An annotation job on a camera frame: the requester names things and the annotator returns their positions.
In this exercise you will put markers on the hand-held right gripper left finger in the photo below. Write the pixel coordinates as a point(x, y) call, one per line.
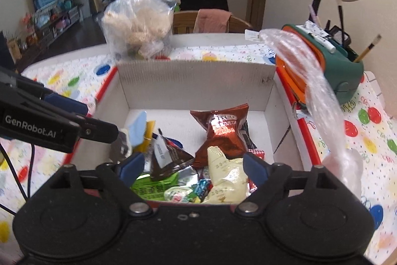
point(133, 167)

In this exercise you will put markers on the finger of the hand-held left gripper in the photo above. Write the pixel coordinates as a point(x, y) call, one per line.
point(69, 105)
point(99, 131)

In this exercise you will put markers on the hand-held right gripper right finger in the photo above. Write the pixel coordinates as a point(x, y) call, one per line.
point(256, 167)

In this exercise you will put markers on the red checkered snack packet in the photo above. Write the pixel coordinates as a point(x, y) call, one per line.
point(257, 154)

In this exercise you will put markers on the green snack packet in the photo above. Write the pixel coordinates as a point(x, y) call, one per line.
point(152, 187)

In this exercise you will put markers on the cream snack packet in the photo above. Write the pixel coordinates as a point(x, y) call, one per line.
point(226, 175)

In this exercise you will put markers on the small dark brown snack packet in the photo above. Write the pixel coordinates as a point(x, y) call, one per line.
point(170, 159)

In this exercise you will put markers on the light blue snack packet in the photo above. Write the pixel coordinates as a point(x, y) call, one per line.
point(138, 128)

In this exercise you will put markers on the large reddish brown snack packet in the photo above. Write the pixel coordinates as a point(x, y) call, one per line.
point(223, 128)

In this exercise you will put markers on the red cardboard box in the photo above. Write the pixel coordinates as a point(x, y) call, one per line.
point(198, 88)

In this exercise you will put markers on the plastic bag of puffed snacks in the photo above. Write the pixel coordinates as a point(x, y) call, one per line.
point(139, 22)

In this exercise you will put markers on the yellow snack packet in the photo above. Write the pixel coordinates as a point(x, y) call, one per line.
point(149, 131)

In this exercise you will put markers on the silver snack packet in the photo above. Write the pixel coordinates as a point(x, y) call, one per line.
point(187, 175)

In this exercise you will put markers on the blue wrapped candy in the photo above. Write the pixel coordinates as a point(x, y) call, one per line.
point(201, 187)

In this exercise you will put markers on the television cabinet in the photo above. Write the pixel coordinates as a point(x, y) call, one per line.
point(52, 26)

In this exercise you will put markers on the clear plastic bag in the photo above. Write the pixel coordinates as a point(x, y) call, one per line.
point(319, 97)

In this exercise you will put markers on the balloon print tablecloth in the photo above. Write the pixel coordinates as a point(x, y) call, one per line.
point(366, 134)

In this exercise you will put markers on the green and orange desk organizer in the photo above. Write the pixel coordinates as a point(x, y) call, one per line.
point(338, 72)

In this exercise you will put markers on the white printed paper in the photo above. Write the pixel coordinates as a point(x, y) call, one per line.
point(252, 35)

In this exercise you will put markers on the wooden chair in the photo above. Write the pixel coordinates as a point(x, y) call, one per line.
point(183, 22)

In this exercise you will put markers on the white marker pen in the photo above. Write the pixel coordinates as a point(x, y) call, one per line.
point(322, 43)

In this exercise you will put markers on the pink cloth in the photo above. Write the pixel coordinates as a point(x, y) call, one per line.
point(212, 21)

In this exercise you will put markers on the wooden brush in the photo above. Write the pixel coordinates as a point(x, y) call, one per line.
point(367, 49)

